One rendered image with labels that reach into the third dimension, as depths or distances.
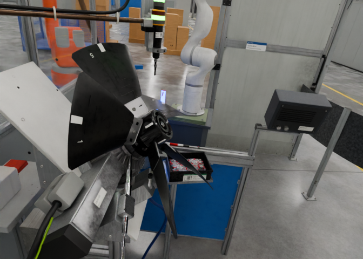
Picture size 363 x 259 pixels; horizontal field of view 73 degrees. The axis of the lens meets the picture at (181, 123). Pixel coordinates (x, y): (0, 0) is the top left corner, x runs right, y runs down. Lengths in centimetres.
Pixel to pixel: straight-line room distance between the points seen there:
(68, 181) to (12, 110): 27
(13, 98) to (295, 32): 250
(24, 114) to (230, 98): 230
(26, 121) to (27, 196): 41
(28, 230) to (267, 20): 248
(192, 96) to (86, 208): 108
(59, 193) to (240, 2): 236
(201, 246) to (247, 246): 36
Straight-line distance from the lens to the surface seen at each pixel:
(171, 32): 841
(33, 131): 84
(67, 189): 70
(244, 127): 301
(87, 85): 62
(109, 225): 73
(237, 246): 211
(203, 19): 153
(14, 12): 76
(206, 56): 150
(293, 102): 131
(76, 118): 60
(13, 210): 113
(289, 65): 287
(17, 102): 87
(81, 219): 65
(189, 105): 159
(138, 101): 88
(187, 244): 203
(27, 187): 121
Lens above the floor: 160
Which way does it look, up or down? 26 degrees down
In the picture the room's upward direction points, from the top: 7 degrees clockwise
